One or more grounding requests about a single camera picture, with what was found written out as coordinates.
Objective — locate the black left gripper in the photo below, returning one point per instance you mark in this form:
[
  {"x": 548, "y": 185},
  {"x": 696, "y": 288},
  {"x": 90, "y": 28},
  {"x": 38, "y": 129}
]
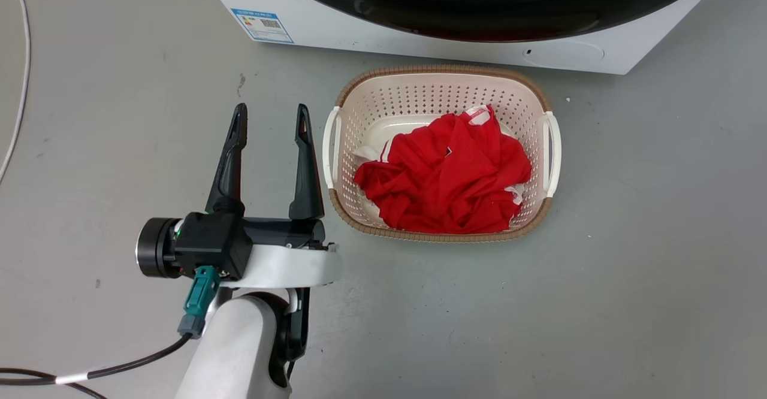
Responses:
[{"x": 210, "y": 240}]

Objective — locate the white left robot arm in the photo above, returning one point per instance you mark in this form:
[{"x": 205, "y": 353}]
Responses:
[{"x": 233, "y": 351}]

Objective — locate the white washing machine body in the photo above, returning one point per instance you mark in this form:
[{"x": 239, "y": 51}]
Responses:
[{"x": 335, "y": 24}]

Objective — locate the black glass washing machine door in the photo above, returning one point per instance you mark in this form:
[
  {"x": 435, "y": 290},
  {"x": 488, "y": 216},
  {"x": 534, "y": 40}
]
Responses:
[{"x": 491, "y": 3}]

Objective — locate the white cloth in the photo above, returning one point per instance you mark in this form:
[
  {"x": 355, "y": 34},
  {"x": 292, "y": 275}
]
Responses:
[{"x": 367, "y": 153}]

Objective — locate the blue energy label sticker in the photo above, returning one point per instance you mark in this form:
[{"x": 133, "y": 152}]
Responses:
[{"x": 262, "y": 26}]

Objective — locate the beige perforated laundry basket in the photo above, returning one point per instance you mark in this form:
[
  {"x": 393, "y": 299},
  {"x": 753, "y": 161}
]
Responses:
[{"x": 413, "y": 96}]

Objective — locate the red garment with white trim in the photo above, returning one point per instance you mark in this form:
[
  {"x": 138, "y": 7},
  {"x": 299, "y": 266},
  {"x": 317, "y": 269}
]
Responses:
[{"x": 449, "y": 177}]

